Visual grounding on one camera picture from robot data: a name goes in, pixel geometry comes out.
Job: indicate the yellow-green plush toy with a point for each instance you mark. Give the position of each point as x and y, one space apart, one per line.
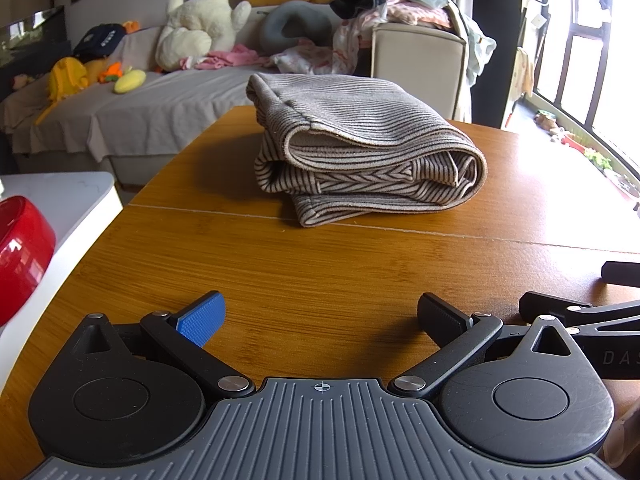
130 81

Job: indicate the grey neck pillow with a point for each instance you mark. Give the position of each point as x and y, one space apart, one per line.
280 25

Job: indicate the pink cloth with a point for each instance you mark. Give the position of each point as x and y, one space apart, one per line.
225 57

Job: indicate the black window frame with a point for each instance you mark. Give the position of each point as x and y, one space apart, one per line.
600 75

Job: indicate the pink bowl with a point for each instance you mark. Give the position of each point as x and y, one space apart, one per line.
620 182

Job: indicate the pink patterned garment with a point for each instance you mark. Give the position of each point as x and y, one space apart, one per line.
420 10

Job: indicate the orange toy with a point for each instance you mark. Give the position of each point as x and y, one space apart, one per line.
110 72
131 27

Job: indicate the white plush duck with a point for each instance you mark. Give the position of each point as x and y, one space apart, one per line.
200 25

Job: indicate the beige hanging cloth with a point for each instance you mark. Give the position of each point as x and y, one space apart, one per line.
525 72

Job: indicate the beige sofa armrest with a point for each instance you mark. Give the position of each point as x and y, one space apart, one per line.
420 55

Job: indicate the grey striped sweater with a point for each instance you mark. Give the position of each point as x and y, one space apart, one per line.
360 110

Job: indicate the small brown pot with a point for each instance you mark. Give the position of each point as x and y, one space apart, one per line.
545 119

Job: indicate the black cap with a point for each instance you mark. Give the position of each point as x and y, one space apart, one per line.
100 40

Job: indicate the small leafy green plant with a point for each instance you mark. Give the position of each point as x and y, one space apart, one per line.
598 158

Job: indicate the white side table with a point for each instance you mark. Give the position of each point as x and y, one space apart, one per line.
70 195

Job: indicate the red bowl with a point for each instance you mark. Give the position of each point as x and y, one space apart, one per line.
22 255

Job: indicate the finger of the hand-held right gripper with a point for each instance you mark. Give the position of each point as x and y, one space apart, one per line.
542 305
622 272

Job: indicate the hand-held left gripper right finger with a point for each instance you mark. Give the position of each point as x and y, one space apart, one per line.
440 317

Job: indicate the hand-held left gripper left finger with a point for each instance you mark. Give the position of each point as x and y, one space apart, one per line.
202 317

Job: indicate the light blue garment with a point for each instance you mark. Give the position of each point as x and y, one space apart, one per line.
475 45

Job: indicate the grey covered sofa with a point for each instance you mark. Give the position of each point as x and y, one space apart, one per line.
165 105

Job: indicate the white floral cloth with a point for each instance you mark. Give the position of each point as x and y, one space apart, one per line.
320 57

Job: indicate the yellow plush toy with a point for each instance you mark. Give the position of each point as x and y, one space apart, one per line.
67 77

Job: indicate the dark glass cabinet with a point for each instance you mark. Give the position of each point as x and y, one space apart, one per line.
30 35

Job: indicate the red planter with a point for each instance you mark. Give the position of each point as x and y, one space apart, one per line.
574 141

